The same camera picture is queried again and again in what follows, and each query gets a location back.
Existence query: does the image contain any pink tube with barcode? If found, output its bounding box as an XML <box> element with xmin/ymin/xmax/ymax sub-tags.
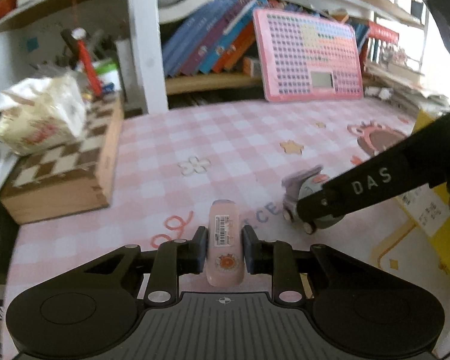
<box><xmin>205</xmin><ymin>199</ymin><xmax>245</xmax><ymax>288</ymax></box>

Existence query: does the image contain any grey toy car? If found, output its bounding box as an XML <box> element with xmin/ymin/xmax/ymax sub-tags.
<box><xmin>280</xmin><ymin>164</ymin><xmax>347</xmax><ymax>236</ymax></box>

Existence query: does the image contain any yellow cardboard box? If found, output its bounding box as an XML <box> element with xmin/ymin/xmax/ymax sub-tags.
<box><xmin>397</xmin><ymin>111</ymin><xmax>450</xmax><ymax>274</ymax></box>

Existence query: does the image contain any red book box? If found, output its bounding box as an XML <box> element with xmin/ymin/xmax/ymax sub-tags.
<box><xmin>367</xmin><ymin>20</ymin><xmax>399</xmax><ymax>44</ymax></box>

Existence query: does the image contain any stack of papers and books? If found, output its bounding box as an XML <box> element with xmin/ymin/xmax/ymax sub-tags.
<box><xmin>362</xmin><ymin>63</ymin><xmax>450</xmax><ymax>117</ymax></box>

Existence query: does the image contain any pink checkered table mat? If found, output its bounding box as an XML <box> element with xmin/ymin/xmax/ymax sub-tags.
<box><xmin>4</xmin><ymin>98</ymin><xmax>450</xmax><ymax>359</ymax></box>

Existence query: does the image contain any wooden chess board box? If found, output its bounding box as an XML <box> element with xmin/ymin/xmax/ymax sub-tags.
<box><xmin>0</xmin><ymin>93</ymin><xmax>124</xmax><ymax>225</ymax></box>

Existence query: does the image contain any pink keyboard learning toy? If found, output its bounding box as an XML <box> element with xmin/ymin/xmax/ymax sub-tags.
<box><xmin>253</xmin><ymin>8</ymin><xmax>363</xmax><ymax>103</ymax></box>

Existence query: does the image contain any floral tissue pack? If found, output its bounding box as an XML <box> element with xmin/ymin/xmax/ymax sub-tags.
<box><xmin>0</xmin><ymin>72</ymin><xmax>87</xmax><ymax>156</ymax></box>

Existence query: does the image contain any green lidded white jar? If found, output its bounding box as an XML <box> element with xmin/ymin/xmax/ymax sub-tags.
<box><xmin>92</xmin><ymin>58</ymin><xmax>122</xmax><ymax>96</ymax></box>

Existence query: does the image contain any row of blue books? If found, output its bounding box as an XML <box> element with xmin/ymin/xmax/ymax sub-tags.
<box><xmin>161</xmin><ymin>0</ymin><xmax>257</xmax><ymax>78</ymax></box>

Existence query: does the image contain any white bookshelf unit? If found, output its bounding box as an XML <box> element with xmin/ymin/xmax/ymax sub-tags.
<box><xmin>0</xmin><ymin>0</ymin><xmax>422</xmax><ymax>113</ymax></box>

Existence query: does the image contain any red pen with white cap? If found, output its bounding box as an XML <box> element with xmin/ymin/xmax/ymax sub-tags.
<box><xmin>71</xmin><ymin>28</ymin><xmax>102</xmax><ymax>98</ymax></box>

